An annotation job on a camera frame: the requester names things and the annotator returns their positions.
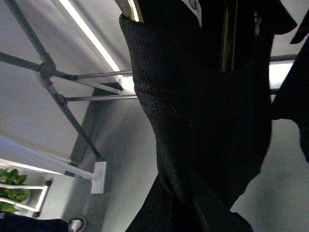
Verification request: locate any black printed t-shirt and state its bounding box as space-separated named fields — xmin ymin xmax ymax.
xmin=117 ymin=0 xmax=296 ymax=232

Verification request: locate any grey metal drying rack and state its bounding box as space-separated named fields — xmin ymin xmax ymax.
xmin=0 ymin=0 xmax=299 ymax=162

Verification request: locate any white shelf with plants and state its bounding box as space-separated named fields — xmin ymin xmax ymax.
xmin=0 ymin=158 xmax=54 ymax=218

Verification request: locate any white pole bracket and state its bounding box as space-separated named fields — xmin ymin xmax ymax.
xmin=0 ymin=135 xmax=107 ymax=194

